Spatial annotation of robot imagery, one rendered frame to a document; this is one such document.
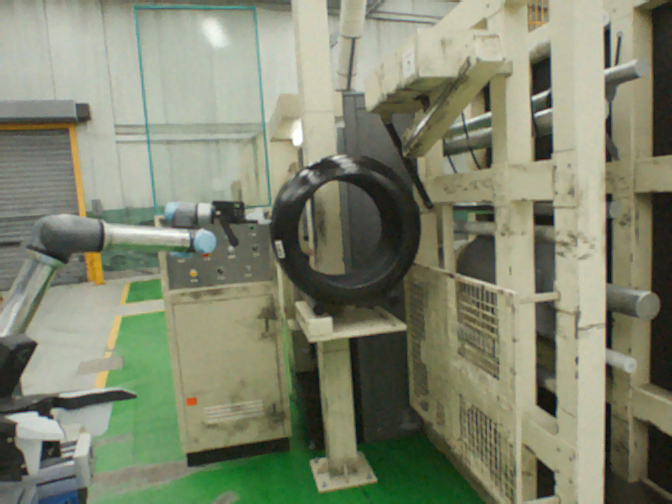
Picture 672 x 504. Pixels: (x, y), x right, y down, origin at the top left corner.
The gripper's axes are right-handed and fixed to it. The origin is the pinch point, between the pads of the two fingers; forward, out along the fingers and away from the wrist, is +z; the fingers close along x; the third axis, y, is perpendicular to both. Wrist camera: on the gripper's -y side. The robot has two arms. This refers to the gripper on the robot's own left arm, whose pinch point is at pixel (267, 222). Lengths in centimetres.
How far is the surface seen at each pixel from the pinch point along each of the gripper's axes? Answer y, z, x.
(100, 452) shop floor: -133, -81, 92
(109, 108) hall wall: 184, -262, 857
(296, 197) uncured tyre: 9.5, 8.7, -11.0
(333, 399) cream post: -79, 34, 26
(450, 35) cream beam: 61, 51, -35
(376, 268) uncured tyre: -17, 47, 15
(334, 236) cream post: -5.4, 30.5, 26.5
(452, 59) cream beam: 54, 52, -35
